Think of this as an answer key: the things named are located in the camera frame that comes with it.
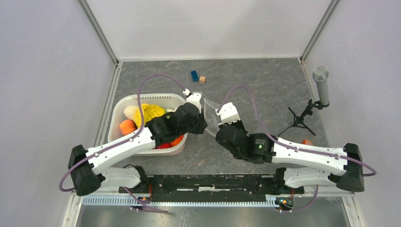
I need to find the clear polka dot zip bag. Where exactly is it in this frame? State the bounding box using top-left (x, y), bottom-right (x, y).
top-left (203, 98), bottom-right (222, 137)

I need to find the white plastic basket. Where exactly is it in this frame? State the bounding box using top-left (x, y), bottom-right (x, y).
top-left (107, 93), bottom-right (189, 157)

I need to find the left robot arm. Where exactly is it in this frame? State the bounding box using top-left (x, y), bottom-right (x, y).
top-left (67, 103), bottom-right (207, 196)

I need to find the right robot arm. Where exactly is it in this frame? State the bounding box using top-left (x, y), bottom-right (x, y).
top-left (216, 125), bottom-right (365, 192)

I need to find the wooden cube centre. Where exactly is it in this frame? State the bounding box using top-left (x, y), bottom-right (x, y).
top-left (199, 76), bottom-right (206, 84)

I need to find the blue lego brick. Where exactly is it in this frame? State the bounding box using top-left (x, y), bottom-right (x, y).
top-left (191, 70), bottom-right (200, 82)

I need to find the orange toy tomato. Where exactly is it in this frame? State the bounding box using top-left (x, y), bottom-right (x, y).
top-left (170, 135), bottom-right (184, 147)

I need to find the red toy pepper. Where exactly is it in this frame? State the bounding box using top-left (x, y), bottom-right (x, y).
top-left (156, 143), bottom-right (172, 149)

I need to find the yellow toy cabbage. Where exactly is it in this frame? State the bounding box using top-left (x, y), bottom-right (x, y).
top-left (123, 103), bottom-right (166, 128)

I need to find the orange toy peach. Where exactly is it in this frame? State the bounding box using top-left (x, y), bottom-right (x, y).
top-left (119, 119), bottom-right (137, 136)

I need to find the orange round toy slice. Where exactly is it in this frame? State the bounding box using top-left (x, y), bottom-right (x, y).
top-left (302, 140), bottom-right (314, 146)

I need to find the grey microphone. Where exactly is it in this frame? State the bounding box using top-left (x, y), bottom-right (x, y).
top-left (313, 66), bottom-right (330, 107)

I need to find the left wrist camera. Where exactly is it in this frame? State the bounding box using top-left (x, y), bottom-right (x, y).
top-left (186, 92), bottom-right (202, 113)

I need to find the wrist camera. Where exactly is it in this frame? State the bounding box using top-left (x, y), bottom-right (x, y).
top-left (216, 102), bottom-right (241, 124)
top-left (186, 92), bottom-right (202, 113)

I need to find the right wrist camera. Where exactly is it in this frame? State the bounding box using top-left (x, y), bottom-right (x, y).
top-left (216, 102), bottom-right (241, 124)

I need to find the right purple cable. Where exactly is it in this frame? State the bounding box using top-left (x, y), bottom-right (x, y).
top-left (216, 84), bottom-right (377, 178)

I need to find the purple cable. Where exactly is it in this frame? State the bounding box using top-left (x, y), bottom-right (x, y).
top-left (59, 74), bottom-right (189, 192)
top-left (216, 84), bottom-right (377, 178)

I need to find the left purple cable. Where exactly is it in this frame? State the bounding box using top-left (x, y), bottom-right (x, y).
top-left (59, 74), bottom-right (189, 192)

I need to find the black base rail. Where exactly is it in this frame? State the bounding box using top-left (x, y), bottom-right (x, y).
top-left (129, 174), bottom-right (305, 202)

